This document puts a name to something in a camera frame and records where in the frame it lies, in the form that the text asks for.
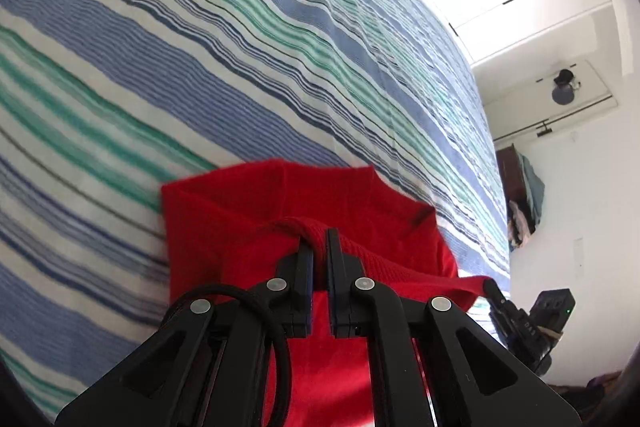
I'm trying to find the pile of clothes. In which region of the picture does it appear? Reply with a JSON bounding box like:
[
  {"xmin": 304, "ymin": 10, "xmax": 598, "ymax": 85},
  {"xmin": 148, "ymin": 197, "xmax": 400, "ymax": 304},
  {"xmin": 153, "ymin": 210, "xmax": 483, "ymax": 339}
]
[{"xmin": 506, "ymin": 199, "xmax": 537, "ymax": 251}]

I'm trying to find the dark hat on door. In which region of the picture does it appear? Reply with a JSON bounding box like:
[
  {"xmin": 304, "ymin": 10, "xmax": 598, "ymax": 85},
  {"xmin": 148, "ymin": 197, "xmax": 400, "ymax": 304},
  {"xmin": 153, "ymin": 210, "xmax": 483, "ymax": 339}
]
[{"xmin": 551, "ymin": 69, "xmax": 575, "ymax": 105}]

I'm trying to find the teal folded cloth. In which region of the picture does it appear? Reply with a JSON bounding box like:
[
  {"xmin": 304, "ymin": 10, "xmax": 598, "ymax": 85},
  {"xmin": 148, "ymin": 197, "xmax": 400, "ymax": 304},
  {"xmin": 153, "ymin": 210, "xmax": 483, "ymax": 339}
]
[{"xmin": 518, "ymin": 153, "xmax": 546, "ymax": 228}]

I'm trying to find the striped blue green bedspread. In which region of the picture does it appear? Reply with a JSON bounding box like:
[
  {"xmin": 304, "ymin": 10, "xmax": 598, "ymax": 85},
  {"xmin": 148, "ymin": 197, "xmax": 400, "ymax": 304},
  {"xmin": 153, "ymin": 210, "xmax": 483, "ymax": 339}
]
[{"xmin": 1, "ymin": 0, "xmax": 510, "ymax": 418}]

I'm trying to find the dark wooden side cabinet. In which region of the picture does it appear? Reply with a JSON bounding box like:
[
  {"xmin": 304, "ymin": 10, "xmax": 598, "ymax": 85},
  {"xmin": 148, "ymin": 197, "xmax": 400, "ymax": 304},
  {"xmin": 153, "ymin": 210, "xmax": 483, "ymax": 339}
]
[{"xmin": 496, "ymin": 145, "xmax": 526, "ymax": 202}]

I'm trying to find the red rabbit sweater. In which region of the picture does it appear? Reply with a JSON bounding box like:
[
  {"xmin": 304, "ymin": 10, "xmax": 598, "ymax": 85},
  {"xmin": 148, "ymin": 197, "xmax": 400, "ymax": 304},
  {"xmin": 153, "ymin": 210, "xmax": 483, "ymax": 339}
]
[{"xmin": 162, "ymin": 159, "xmax": 483, "ymax": 426}]

